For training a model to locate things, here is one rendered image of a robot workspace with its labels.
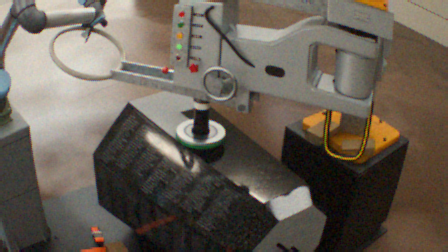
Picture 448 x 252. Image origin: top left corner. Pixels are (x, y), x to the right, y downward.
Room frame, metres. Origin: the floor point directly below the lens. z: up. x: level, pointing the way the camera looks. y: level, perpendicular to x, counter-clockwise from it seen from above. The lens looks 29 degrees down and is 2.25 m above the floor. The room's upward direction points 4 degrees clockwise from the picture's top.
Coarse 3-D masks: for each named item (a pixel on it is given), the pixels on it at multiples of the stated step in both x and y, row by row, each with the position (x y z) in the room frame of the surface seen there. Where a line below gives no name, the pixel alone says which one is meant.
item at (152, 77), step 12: (120, 72) 2.40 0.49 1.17; (132, 72) 2.49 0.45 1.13; (144, 72) 2.48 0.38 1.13; (156, 72) 2.46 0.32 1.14; (168, 72) 2.44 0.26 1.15; (144, 84) 2.36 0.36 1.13; (156, 84) 2.34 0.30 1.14; (168, 84) 2.32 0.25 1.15; (192, 96) 2.29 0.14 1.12; (204, 96) 2.27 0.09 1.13; (252, 96) 2.30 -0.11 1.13; (240, 108) 2.19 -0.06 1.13; (252, 108) 2.21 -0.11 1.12
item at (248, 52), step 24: (240, 24) 2.39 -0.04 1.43; (312, 24) 2.14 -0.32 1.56; (336, 24) 2.14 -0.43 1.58; (240, 48) 2.19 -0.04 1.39; (264, 48) 2.16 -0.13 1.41; (288, 48) 2.13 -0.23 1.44; (312, 48) 2.12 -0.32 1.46; (360, 48) 2.04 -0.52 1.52; (240, 72) 2.19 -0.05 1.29; (264, 72) 2.16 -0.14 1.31; (288, 72) 2.13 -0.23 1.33; (312, 72) 2.17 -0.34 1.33; (240, 96) 2.20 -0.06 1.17; (288, 96) 2.13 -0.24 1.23; (312, 96) 2.10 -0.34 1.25; (336, 96) 2.08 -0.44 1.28
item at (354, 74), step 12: (336, 48) 2.14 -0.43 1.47; (336, 60) 2.13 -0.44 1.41; (348, 60) 2.06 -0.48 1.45; (360, 60) 2.05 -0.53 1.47; (372, 60) 2.07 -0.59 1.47; (336, 72) 2.12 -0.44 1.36; (348, 72) 2.06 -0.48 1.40; (360, 72) 2.05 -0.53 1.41; (372, 72) 2.08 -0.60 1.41; (336, 84) 2.11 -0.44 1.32; (348, 84) 2.06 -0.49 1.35; (360, 84) 2.05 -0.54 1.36; (372, 84) 2.09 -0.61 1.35; (360, 96) 2.05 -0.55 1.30
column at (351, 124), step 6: (372, 96) 2.64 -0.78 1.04; (342, 114) 2.70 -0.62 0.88; (342, 120) 2.69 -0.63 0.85; (348, 120) 2.68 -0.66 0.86; (354, 120) 2.67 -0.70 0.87; (360, 120) 2.66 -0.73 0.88; (342, 126) 2.69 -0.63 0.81; (348, 126) 2.68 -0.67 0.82; (354, 126) 2.67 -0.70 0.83; (360, 126) 2.66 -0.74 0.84; (348, 132) 2.68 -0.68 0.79; (354, 132) 2.67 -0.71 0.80; (360, 132) 2.65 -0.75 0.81
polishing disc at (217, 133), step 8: (192, 120) 2.43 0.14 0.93; (184, 128) 2.35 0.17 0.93; (216, 128) 2.37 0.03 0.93; (184, 136) 2.28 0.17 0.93; (192, 136) 2.28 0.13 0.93; (200, 136) 2.29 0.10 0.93; (208, 136) 2.29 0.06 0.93; (216, 136) 2.30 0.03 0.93; (224, 136) 2.32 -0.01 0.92; (192, 144) 2.23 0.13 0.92; (200, 144) 2.23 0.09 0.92; (208, 144) 2.24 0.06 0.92
